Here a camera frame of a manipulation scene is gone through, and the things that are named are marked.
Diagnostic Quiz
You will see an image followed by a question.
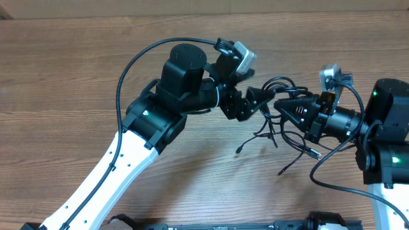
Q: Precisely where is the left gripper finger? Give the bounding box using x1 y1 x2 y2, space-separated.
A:
244 87 275 119
231 68 255 85

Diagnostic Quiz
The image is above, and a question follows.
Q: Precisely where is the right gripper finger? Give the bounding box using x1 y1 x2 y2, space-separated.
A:
276 103 321 132
274 95 318 109

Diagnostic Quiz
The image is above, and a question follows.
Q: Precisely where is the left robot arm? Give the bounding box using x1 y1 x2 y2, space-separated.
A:
24 38 270 229

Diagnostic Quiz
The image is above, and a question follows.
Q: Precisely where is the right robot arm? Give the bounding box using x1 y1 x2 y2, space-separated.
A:
274 79 408 229

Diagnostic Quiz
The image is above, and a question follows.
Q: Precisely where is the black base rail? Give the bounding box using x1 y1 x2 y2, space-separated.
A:
100 211 363 230

